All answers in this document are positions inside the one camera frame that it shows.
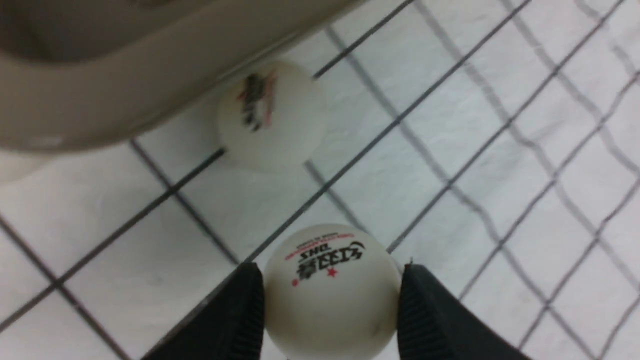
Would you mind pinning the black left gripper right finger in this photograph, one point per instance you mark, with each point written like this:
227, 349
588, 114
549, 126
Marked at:
432, 324

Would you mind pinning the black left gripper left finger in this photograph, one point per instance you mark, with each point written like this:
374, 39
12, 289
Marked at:
230, 327

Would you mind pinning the white ping-pong ball with logo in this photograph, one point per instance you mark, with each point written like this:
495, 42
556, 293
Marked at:
273, 119

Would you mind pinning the white grid-pattern tablecloth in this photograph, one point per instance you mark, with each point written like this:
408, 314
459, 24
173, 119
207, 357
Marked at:
494, 141

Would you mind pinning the olive green plastic bin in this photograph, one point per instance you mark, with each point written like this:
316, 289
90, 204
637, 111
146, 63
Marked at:
83, 74

